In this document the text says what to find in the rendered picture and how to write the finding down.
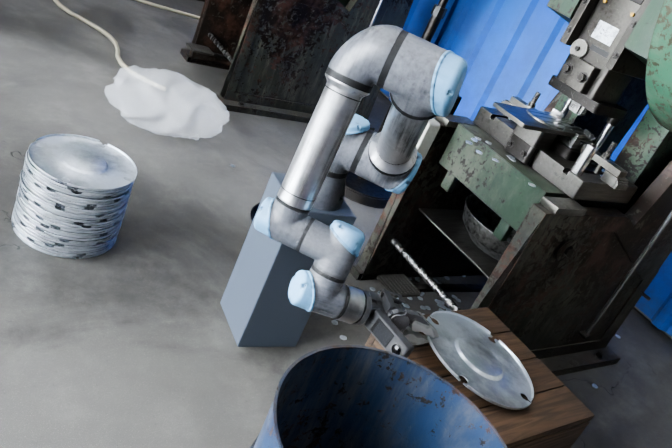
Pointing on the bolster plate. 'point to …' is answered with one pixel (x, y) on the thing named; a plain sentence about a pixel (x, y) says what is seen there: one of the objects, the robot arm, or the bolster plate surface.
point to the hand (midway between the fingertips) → (433, 338)
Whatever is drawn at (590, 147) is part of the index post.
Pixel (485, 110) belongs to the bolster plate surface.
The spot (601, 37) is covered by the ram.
